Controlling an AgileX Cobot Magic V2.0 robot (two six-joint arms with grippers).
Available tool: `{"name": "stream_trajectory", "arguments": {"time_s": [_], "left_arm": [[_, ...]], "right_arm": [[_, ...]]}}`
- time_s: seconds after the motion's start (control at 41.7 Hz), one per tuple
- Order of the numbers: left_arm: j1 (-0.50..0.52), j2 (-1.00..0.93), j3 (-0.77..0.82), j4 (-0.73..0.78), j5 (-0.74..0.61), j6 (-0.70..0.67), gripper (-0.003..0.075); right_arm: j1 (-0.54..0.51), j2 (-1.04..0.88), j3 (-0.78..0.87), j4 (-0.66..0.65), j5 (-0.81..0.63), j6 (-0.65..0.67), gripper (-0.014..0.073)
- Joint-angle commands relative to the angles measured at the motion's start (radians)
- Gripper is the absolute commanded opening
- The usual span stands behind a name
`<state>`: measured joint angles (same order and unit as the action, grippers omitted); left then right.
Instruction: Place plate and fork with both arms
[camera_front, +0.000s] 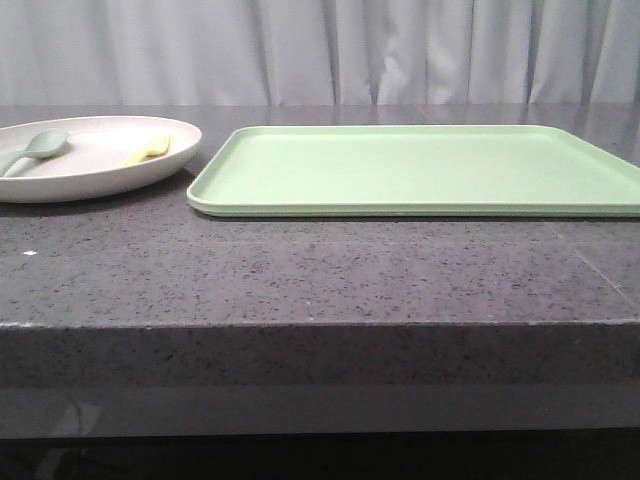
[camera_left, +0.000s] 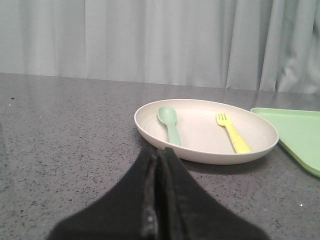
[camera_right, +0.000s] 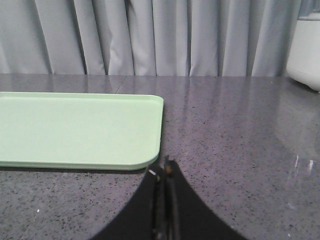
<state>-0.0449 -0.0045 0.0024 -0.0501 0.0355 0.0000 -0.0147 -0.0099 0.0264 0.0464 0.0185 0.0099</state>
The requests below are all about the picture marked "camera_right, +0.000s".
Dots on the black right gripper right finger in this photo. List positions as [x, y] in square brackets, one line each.
[188, 217]

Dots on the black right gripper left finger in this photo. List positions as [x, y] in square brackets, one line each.
[142, 218]

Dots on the light green rectangular tray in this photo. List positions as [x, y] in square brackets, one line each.
[91, 131]

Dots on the white round appliance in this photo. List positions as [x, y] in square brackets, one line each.
[303, 64]

